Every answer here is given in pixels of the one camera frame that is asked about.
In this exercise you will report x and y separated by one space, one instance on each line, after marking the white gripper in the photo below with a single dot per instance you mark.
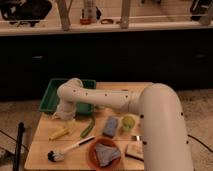
65 111

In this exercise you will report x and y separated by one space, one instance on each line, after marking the yellow banana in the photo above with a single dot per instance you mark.
58 134

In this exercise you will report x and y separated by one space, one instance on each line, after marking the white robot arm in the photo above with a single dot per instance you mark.
164 133

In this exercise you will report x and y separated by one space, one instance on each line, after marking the green plastic tray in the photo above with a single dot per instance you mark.
50 99

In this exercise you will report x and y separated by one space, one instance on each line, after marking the green cucumber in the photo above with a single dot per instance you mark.
89 128

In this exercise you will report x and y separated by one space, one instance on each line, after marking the blue sponge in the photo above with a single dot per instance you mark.
110 127

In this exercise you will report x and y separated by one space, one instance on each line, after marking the white dish brush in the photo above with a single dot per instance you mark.
56 156

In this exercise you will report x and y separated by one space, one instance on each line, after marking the grey cloth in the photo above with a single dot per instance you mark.
106 154

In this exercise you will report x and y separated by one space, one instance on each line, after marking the green cup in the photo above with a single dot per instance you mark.
128 123

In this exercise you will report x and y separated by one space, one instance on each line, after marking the black pole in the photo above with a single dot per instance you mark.
16 161

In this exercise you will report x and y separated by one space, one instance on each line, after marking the wooden block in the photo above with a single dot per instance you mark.
134 151

